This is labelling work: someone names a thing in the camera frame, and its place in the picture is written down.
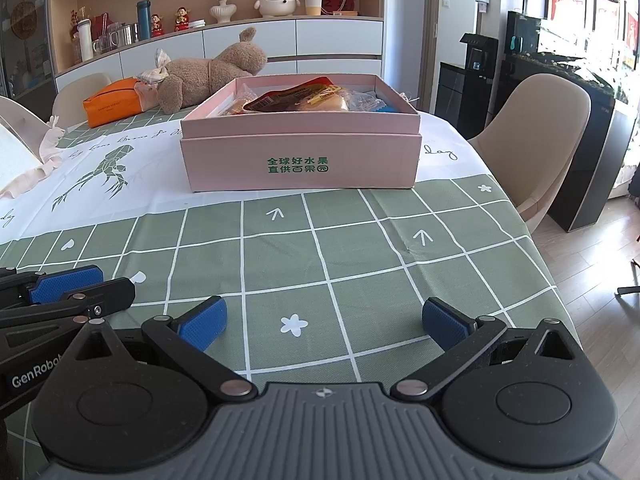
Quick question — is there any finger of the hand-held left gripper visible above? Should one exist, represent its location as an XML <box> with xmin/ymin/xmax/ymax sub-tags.
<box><xmin>0</xmin><ymin>277</ymin><xmax>137</xmax><ymax>331</ymax></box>
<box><xmin>0</xmin><ymin>265</ymin><xmax>105</xmax><ymax>307</ymax></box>

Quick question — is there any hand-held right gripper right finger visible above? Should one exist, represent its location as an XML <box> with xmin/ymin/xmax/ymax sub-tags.
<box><xmin>390</xmin><ymin>297</ymin><xmax>581</xmax><ymax>403</ymax></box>

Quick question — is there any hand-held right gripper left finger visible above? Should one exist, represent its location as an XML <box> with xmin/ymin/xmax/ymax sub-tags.
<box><xmin>62</xmin><ymin>296</ymin><xmax>257</xmax><ymax>403</ymax></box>

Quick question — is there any pink cardboard box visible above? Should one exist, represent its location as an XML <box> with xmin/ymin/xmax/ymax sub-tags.
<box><xmin>179</xmin><ymin>73</ymin><xmax>423</xmax><ymax>193</ymax></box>

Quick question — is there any clear crinkled snack packet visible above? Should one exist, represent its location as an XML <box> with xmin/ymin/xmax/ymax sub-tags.
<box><xmin>345</xmin><ymin>89</ymin><xmax>386</xmax><ymax>111</ymax></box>

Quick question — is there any brown red snack packet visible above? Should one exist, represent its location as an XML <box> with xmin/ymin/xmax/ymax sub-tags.
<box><xmin>243</xmin><ymin>76</ymin><xmax>343</xmax><ymax>113</ymax></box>

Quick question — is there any pale bread packet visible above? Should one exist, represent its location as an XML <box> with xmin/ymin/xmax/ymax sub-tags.
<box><xmin>300</xmin><ymin>91</ymin><xmax>351</xmax><ymax>112</ymax></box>

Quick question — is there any white printed paper bag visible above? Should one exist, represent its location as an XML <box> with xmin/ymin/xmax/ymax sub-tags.
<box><xmin>0</xmin><ymin>115</ymin><xmax>68</xmax><ymax>200</ymax></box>

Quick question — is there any translucent white chair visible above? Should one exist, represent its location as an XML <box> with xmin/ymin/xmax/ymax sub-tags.
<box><xmin>0</xmin><ymin>95</ymin><xmax>51</xmax><ymax>133</ymax></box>

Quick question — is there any orange tissue pouch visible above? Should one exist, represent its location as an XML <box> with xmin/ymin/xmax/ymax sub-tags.
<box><xmin>82</xmin><ymin>77</ymin><xmax>146</xmax><ymax>128</ymax></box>

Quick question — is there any beige chair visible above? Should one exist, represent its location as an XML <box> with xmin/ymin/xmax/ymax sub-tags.
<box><xmin>51</xmin><ymin>72</ymin><xmax>113</xmax><ymax>128</ymax></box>
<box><xmin>467</xmin><ymin>73</ymin><xmax>592</xmax><ymax>235</ymax></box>

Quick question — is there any black water dispenser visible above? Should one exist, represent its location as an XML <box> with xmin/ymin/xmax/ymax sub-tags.
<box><xmin>434</xmin><ymin>33</ymin><xmax>500</xmax><ymax>141</ymax></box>

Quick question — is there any brown plush bear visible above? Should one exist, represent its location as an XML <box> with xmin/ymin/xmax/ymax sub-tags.
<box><xmin>135</xmin><ymin>27</ymin><xmax>268</xmax><ymax>115</ymax></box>

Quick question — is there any glass door cabinet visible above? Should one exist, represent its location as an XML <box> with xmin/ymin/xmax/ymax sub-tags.
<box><xmin>0</xmin><ymin>0</ymin><xmax>56</xmax><ymax>106</ymax></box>

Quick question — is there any steel mug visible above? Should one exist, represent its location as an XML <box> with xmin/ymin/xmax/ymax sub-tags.
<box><xmin>111</xmin><ymin>22</ymin><xmax>138</xmax><ymax>46</ymax></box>

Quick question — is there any red gift bag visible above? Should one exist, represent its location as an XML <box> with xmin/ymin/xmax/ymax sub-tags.
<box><xmin>91</xmin><ymin>11</ymin><xmax>117</xmax><ymax>36</ymax></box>

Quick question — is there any blue thermos bottle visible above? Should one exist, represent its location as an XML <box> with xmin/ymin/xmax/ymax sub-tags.
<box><xmin>137</xmin><ymin>0</ymin><xmax>152</xmax><ymax>41</ymax></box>

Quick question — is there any white vase with flowers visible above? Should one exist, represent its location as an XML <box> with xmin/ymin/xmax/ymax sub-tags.
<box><xmin>210</xmin><ymin>0</ymin><xmax>238</xmax><ymax>23</ymax></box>

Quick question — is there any white sideboard cabinet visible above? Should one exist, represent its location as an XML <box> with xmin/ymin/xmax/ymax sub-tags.
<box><xmin>52</xmin><ymin>17</ymin><xmax>386</xmax><ymax>96</ymax></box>

